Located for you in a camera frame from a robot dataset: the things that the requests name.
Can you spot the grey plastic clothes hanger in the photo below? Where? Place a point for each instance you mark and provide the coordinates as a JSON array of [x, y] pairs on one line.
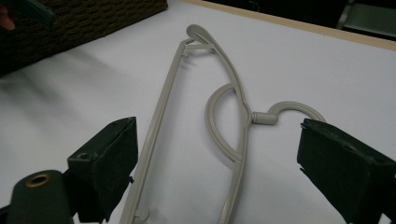
[[162, 105]]

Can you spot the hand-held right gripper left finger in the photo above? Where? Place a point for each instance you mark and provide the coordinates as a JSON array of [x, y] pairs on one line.
[[106, 161]]

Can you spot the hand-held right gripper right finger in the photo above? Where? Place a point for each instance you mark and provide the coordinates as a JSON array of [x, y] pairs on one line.
[[345, 174]]

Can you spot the dark brown woven basket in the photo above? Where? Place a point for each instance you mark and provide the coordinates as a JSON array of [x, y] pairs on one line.
[[93, 21]]

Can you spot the grey metal frame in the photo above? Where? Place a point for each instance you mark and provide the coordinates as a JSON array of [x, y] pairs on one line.
[[367, 18]]

